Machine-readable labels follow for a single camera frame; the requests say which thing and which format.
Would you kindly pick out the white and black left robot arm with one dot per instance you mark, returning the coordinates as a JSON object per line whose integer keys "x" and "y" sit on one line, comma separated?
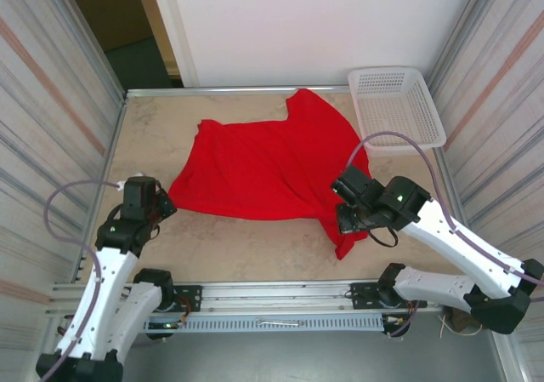
{"x": 106, "y": 297}

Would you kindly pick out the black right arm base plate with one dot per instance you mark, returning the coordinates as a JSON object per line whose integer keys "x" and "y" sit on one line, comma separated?
{"x": 361, "y": 297}

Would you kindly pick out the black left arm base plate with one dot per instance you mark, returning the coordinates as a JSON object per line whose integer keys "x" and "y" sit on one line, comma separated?
{"x": 191, "y": 297}

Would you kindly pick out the aluminium table edge bar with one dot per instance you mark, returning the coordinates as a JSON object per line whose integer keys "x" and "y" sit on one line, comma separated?
{"x": 234, "y": 89}

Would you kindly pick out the small silver wrench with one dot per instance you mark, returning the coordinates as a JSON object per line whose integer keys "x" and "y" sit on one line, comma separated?
{"x": 280, "y": 322}

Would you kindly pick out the white perforated plastic basket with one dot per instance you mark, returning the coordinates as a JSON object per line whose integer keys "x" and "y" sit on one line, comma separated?
{"x": 395, "y": 105}

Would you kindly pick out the small circuit board green light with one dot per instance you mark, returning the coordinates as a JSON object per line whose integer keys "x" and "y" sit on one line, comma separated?
{"x": 166, "y": 325}

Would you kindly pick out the white door frame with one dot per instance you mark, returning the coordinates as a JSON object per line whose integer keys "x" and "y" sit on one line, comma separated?
{"x": 176, "y": 37}

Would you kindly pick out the red t-shirt with bear print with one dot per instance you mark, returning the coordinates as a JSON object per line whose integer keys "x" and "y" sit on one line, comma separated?
{"x": 263, "y": 169}

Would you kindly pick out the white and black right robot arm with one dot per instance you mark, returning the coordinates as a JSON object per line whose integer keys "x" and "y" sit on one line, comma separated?
{"x": 467, "y": 246}

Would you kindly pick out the aluminium mounting rail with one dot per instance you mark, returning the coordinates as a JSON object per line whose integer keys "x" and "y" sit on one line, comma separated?
{"x": 276, "y": 292}

